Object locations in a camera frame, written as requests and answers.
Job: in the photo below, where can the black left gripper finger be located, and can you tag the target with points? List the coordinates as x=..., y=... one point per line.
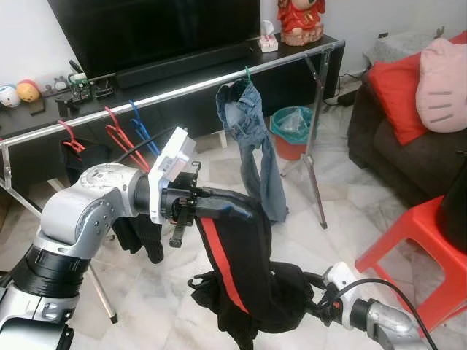
x=226, y=203

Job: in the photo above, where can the black red garment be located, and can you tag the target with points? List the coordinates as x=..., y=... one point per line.
x=248, y=292

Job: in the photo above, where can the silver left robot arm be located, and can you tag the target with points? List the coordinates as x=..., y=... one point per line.
x=73, y=219

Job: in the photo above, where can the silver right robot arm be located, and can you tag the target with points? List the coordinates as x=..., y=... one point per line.
x=387, y=324

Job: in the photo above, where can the blue plastic hanger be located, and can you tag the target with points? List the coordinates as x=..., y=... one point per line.
x=139, y=120

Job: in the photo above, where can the red plastic hanger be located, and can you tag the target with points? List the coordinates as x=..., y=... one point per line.
x=71, y=137
x=117, y=131

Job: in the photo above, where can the green plastic hanger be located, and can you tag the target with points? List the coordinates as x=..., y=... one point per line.
x=247, y=73

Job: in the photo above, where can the black shirt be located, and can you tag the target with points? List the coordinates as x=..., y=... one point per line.
x=149, y=244

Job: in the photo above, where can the blue denim jeans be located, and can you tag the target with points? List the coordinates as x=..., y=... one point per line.
x=248, y=124

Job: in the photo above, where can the black tv console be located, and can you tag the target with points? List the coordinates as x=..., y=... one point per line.
x=197, y=109

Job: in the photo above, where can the red bin with green bag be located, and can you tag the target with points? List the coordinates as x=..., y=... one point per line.
x=293, y=131

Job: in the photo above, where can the red plastic stool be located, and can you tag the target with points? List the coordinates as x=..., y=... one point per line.
x=416, y=240

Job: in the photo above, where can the silver metal clothes rack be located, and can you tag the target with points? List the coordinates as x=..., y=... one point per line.
x=182, y=90

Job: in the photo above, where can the black small device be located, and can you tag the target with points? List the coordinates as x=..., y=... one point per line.
x=103, y=86

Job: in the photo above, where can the black plastic bucket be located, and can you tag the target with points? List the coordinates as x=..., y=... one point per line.
x=456, y=204

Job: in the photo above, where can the dark grey fabric sofa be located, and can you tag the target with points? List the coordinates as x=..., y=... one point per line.
x=408, y=171

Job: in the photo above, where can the black remote control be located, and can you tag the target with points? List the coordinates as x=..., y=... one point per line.
x=84, y=91

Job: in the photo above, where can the black clip stand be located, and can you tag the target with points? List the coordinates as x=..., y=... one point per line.
x=67, y=106

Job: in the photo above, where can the green white mug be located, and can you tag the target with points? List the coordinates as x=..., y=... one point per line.
x=77, y=76

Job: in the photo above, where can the grey small figurine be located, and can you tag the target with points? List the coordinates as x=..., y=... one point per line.
x=58, y=84

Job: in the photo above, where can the white pink tissue pack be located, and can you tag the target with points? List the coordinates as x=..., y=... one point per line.
x=268, y=40

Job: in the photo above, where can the black smartphone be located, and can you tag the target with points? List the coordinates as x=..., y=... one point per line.
x=36, y=109

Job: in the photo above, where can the black flat television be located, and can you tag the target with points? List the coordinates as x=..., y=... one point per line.
x=153, y=29

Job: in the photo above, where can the yellow red round plush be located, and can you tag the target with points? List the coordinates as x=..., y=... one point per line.
x=28, y=92

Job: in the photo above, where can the pink cat face cushion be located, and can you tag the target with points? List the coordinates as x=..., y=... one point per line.
x=445, y=87

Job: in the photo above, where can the red robed figurine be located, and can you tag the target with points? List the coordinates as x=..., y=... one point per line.
x=300, y=20

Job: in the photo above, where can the red cushion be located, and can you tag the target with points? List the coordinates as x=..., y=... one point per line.
x=394, y=95

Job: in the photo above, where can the white blue round plush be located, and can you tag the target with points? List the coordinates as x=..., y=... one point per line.
x=9, y=96

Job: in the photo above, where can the white lace covered side table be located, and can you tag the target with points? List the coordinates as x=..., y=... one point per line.
x=394, y=47

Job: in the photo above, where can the small brown figurine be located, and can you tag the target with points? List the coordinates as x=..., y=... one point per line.
x=439, y=32

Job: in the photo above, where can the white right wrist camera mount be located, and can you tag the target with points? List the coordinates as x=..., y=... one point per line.
x=341, y=281

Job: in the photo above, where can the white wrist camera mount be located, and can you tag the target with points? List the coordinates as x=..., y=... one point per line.
x=171, y=168
x=341, y=281

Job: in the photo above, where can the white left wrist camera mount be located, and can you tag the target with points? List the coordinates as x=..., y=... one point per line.
x=171, y=168

